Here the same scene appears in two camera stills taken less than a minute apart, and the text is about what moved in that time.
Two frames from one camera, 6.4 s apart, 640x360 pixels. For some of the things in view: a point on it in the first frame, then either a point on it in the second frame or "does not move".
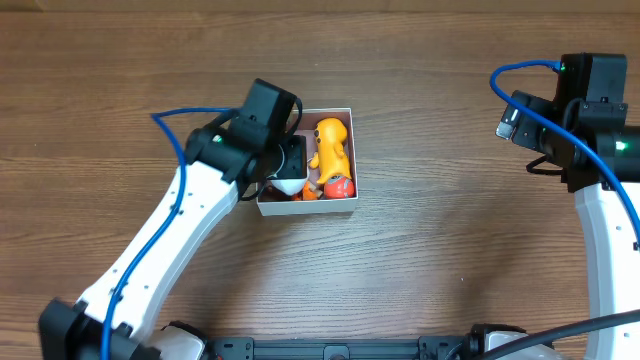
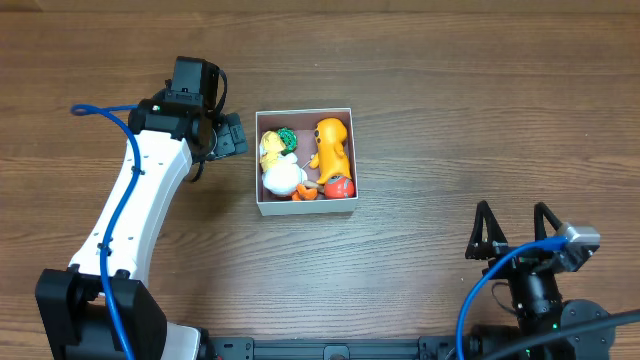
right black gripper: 523,120 to 513,253
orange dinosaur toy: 331,159 does not move
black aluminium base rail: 425,348 does not move
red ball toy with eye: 338,187 does not move
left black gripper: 295,157 to 233,138
